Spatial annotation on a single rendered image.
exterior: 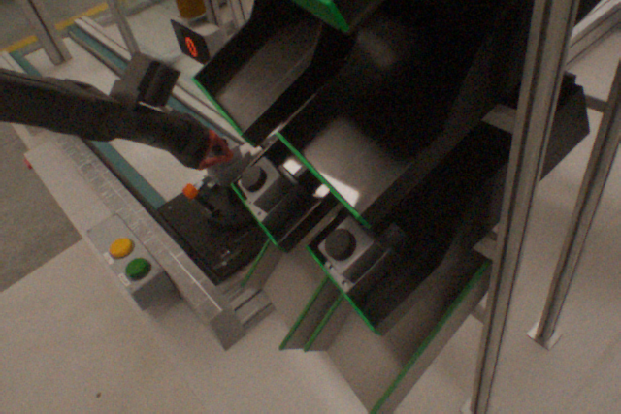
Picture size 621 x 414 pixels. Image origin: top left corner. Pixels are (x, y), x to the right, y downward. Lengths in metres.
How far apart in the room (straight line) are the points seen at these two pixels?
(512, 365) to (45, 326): 0.85
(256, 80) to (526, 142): 0.27
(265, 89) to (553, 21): 0.27
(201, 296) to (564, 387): 0.58
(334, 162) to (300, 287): 0.35
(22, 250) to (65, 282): 1.58
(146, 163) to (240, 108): 0.76
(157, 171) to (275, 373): 0.57
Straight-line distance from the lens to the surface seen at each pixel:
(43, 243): 2.71
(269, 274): 0.80
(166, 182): 1.17
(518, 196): 0.44
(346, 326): 0.71
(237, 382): 0.89
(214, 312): 0.85
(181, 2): 0.98
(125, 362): 0.99
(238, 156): 0.89
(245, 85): 0.53
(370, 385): 0.69
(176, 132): 0.80
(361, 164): 0.41
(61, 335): 1.09
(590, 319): 0.95
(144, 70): 0.75
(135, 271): 0.95
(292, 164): 0.64
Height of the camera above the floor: 1.64
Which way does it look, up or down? 43 degrees down
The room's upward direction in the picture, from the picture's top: 12 degrees counter-clockwise
